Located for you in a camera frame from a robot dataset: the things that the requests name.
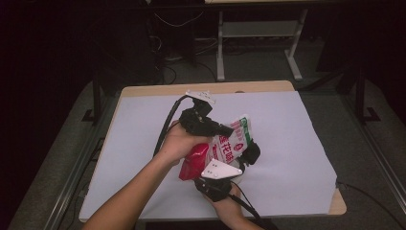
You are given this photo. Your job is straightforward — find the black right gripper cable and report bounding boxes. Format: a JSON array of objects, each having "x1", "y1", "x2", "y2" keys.
[{"x1": 229, "y1": 180, "x2": 280, "y2": 230}]

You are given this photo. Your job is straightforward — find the person's left hand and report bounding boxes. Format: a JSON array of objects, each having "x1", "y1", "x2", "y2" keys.
[{"x1": 157, "y1": 120, "x2": 214, "y2": 168}]

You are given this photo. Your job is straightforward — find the white paper sheet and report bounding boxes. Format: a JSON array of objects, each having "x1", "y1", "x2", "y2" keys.
[{"x1": 79, "y1": 90, "x2": 339, "y2": 221}]

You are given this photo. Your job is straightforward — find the red and white seasoning bag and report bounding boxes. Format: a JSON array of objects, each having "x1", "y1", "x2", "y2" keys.
[{"x1": 178, "y1": 113, "x2": 254, "y2": 182}]

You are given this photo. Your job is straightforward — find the white hanging cable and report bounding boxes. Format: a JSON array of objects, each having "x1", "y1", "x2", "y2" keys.
[{"x1": 154, "y1": 11, "x2": 206, "y2": 29}]

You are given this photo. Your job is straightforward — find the person's right hand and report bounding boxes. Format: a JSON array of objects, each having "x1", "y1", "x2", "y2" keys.
[{"x1": 203, "y1": 184, "x2": 247, "y2": 226}]

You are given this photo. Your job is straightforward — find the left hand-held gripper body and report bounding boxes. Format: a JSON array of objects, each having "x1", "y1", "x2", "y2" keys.
[{"x1": 178, "y1": 89, "x2": 222, "y2": 137}]

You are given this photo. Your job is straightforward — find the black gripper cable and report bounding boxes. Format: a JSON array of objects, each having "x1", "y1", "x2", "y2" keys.
[
  {"x1": 229, "y1": 180, "x2": 280, "y2": 230},
  {"x1": 152, "y1": 94, "x2": 193, "y2": 158}
]

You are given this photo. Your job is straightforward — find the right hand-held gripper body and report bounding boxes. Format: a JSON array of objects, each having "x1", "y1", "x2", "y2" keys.
[{"x1": 193, "y1": 158, "x2": 244, "y2": 203}]

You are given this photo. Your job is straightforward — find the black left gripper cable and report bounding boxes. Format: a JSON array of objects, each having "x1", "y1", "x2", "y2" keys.
[{"x1": 152, "y1": 94, "x2": 193, "y2": 158}]

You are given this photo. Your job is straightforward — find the black metal stand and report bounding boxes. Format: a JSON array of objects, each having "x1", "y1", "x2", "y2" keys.
[
  {"x1": 353, "y1": 63, "x2": 382, "y2": 125},
  {"x1": 81, "y1": 71, "x2": 107, "y2": 124}
]

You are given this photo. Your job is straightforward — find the clear jar with black lid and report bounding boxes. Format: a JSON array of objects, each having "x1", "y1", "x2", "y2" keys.
[{"x1": 229, "y1": 139, "x2": 261, "y2": 180}]

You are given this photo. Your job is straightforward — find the wooden table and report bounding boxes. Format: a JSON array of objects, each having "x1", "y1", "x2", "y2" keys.
[{"x1": 79, "y1": 80, "x2": 348, "y2": 223}]

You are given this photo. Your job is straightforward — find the white metal desk frame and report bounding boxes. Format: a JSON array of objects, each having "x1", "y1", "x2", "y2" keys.
[{"x1": 215, "y1": 9, "x2": 309, "y2": 81}]

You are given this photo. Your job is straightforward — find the black floor cable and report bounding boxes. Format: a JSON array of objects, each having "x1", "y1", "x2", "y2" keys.
[{"x1": 336, "y1": 180, "x2": 406, "y2": 230}]

